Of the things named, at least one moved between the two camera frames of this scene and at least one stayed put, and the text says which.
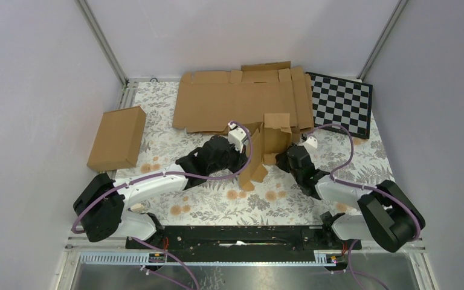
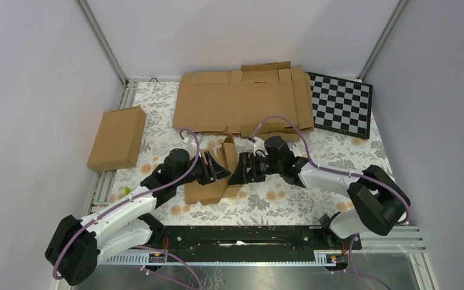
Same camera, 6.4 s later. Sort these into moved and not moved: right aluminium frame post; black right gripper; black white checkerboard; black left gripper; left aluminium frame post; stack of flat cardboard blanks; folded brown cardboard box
Moved: black left gripper; black right gripper
Not moved: left aluminium frame post; right aluminium frame post; black white checkerboard; stack of flat cardboard blanks; folded brown cardboard box
